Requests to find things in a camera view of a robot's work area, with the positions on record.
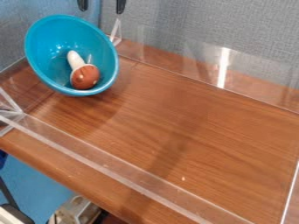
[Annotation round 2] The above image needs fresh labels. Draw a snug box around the black frame lower left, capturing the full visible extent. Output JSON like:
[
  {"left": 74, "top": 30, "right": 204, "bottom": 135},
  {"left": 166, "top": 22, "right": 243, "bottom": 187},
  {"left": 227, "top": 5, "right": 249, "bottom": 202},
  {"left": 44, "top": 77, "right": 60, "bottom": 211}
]
[{"left": 0, "top": 177, "right": 34, "bottom": 224}]

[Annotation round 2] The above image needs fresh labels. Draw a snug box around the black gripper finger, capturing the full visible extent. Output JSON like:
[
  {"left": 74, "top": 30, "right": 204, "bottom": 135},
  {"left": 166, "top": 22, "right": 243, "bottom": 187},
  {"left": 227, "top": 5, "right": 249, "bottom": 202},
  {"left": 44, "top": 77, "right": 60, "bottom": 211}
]
[
  {"left": 77, "top": 0, "right": 89, "bottom": 11},
  {"left": 116, "top": 0, "right": 126, "bottom": 15}
]

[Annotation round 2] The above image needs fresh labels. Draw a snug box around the white object under table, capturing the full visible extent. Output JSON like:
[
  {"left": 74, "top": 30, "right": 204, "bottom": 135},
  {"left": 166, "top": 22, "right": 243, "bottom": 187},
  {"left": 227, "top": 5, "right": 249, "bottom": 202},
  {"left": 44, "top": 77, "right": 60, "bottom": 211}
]
[{"left": 46, "top": 195, "right": 101, "bottom": 224}]

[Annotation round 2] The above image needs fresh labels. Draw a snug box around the clear acrylic table barrier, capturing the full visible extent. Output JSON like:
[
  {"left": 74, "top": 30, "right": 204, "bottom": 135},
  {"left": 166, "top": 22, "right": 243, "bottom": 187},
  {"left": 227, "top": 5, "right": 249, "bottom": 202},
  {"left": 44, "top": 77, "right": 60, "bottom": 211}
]
[{"left": 0, "top": 17, "right": 299, "bottom": 224}]

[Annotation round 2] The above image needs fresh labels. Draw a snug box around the toy mushroom brown cap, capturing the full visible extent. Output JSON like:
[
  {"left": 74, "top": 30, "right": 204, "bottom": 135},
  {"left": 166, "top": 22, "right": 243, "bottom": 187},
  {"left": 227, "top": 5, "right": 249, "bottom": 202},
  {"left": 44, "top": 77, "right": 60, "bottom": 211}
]
[{"left": 65, "top": 50, "right": 101, "bottom": 91}]

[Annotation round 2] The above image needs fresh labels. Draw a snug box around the blue plastic bowl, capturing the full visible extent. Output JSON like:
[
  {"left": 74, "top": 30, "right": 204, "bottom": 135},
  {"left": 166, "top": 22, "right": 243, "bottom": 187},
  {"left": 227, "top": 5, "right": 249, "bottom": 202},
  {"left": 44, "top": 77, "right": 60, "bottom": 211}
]
[{"left": 24, "top": 14, "right": 118, "bottom": 97}]

